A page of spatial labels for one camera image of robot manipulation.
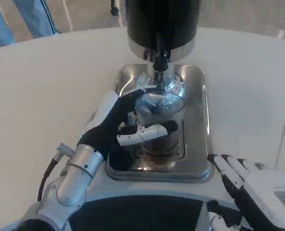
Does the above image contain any steel drip tray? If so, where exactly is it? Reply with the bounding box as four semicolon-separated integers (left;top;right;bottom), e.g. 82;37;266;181
105;64;215;181

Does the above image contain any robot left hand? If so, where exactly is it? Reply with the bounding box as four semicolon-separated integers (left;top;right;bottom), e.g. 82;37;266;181
78;84;179;161

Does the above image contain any person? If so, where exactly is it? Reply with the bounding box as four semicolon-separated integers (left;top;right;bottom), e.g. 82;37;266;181
0;0;62;48

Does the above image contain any clear ribbed glass cup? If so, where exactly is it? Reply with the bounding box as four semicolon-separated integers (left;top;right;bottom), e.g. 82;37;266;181
134;89;185;157

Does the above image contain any black dispenser tap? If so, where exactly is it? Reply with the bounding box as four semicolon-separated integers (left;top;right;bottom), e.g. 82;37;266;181
152;33;169;72

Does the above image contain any black furniture leg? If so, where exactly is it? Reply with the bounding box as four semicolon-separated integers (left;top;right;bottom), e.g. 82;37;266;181
110;0;119;16

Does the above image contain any black and white robot torso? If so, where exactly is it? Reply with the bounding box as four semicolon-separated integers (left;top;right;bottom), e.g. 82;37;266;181
67;192;242;231

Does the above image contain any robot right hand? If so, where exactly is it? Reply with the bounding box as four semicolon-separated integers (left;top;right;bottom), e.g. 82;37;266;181
207;153;285;231

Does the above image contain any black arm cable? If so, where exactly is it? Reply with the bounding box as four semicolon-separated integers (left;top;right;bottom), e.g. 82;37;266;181
37;142;75;203

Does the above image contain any black drink dispenser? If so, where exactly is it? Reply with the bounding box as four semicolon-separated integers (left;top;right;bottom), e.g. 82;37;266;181
126;0;197;97

